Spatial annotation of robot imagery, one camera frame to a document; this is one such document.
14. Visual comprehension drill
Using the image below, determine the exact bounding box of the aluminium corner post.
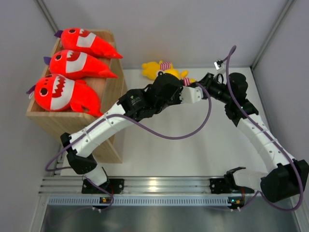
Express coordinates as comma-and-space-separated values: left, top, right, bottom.
250, 0, 296, 71
34, 0, 59, 34

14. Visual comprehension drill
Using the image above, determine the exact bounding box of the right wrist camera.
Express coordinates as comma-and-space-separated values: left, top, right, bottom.
213, 59, 226, 74

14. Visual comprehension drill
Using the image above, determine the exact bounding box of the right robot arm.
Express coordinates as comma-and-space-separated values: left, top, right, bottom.
199, 72, 309, 203

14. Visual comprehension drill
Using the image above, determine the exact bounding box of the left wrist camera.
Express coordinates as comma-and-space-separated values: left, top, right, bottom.
179, 86, 210, 104

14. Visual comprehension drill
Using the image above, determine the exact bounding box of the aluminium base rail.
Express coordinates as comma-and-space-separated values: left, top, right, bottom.
38, 175, 300, 194

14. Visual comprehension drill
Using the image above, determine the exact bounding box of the left aluminium corner post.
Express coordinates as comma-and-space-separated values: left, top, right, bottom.
34, 0, 59, 34

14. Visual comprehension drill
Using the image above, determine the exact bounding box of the right aluminium corner post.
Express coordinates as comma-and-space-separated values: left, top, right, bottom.
250, 0, 296, 71

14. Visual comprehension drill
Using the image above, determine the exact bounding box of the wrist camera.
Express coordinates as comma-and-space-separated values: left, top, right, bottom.
213, 59, 226, 74
179, 86, 210, 104

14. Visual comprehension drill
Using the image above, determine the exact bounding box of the red shark plush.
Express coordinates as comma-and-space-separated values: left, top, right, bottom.
43, 50, 118, 80
54, 28, 123, 59
26, 74, 103, 117

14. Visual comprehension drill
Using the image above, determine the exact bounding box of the grey slotted cable duct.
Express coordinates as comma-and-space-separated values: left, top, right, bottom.
48, 195, 233, 206

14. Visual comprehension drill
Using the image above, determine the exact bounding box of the yellow bear plush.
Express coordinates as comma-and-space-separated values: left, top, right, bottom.
142, 60, 174, 81
156, 69, 196, 86

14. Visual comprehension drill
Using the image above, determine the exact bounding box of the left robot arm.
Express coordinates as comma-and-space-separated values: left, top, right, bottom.
60, 73, 183, 193

